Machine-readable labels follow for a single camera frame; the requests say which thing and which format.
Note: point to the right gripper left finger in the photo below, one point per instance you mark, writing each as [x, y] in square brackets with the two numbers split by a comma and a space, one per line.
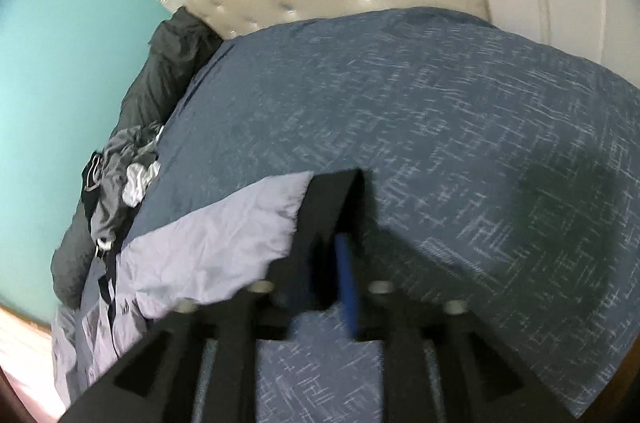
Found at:
[199, 362]

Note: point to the black garment with drawstring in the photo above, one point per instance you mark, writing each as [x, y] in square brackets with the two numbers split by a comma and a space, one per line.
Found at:
[91, 177]

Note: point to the dark grey garment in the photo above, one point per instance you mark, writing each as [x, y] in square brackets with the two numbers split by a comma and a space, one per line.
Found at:
[134, 144]

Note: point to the dark grey rolled duvet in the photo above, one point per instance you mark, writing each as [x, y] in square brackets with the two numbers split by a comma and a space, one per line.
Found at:
[179, 48]

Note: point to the blue patterned bed sheet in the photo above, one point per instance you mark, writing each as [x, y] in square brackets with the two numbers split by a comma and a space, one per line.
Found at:
[496, 171]

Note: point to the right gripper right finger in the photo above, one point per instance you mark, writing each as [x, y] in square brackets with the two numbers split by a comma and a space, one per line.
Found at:
[440, 362]

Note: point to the grey black zip jacket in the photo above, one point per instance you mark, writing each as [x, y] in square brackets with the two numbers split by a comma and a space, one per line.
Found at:
[205, 256]

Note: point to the white garment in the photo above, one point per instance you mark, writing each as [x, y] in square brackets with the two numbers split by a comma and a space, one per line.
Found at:
[139, 179]

